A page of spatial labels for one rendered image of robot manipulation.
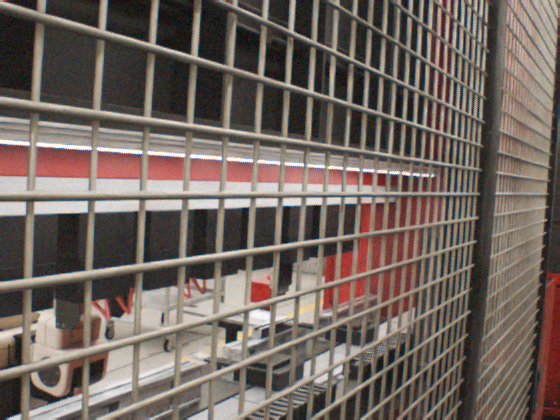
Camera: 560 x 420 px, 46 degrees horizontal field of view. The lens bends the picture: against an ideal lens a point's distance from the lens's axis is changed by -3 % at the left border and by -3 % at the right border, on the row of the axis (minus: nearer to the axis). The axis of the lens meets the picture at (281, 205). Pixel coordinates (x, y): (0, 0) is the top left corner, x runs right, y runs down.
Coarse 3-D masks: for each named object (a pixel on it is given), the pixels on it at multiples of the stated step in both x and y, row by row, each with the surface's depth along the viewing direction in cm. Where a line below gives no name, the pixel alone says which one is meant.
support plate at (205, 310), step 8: (208, 304) 211; (224, 304) 214; (184, 312) 201; (192, 312) 200; (200, 312) 200; (208, 312) 200; (224, 320) 194; (232, 320) 193; (240, 320) 193; (256, 320) 194
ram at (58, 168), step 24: (0, 144) 101; (0, 168) 102; (24, 168) 106; (48, 168) 110; (72, 168) 115; (120, 168) 126; (168, 168) 139; (192, 168) 146; (216, 168) 154; (240, 168) 164; (264, 168) 174; (288, 168) 185; (312, 168) 198; (384, 192) 255
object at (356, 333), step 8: (288, 320) 195; (360, 320) 186; (368, 320) 186; (312, 328) 188; (320, 328) 187; (336, 328) 180; (344, 328) 180; (352, 328) 179; (360, 328) 180; (368, 328) 182; (328, 336) 181; (336, 336) 180; (344, 336) 179; (352, 336) 178; (360, 336) 177; (368, 336) 180; (352, 344) 178; (360, 344) 177
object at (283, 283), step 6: (282, 264) 193; (288, 264) 196; (270, 270) 191; (282, 270) 193; (288, 270) 197; (270, 276) 191; (282, 276) 194; (288, 276) 197; (270, 282) 191; (282, 282) 194; (288, 282) 197; (270, 288) 191; (282, 288) 196; (288, 288) 199
